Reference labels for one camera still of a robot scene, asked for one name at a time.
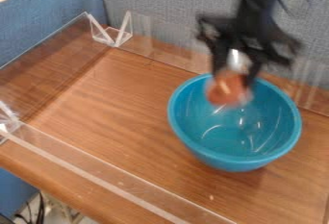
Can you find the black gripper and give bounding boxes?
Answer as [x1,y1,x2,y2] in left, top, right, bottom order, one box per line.
[197,14,303,88]

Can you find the brown and white toy mushroom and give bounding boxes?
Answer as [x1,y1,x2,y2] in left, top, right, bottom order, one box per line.
[206,49,252,107]

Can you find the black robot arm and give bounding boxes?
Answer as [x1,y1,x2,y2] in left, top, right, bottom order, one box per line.
[197,0,303,87]

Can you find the blue plastic bowl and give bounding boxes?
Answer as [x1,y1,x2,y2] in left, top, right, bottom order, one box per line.
[168,74,303,172]

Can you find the clear acrylic back barrier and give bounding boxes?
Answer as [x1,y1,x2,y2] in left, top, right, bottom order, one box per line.
[123,12,329,117]

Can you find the clear acrylic barrier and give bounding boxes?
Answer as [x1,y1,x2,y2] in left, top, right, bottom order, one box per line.
[0,12,107,120]
[123,12,329,117]
[0,101,237,224]

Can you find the clear acrylic front barrier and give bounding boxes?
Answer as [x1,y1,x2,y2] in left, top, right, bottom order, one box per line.
[0,101,237,224]

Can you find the clear acrylic left barrier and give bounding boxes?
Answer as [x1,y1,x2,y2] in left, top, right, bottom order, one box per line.
[0,12,107,120]

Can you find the clear acrylic corner bracket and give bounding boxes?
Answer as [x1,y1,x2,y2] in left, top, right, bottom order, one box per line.
[87,11,134,48]

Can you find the black floor cables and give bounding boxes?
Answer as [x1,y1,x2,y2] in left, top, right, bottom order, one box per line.
[12,191,47,224]

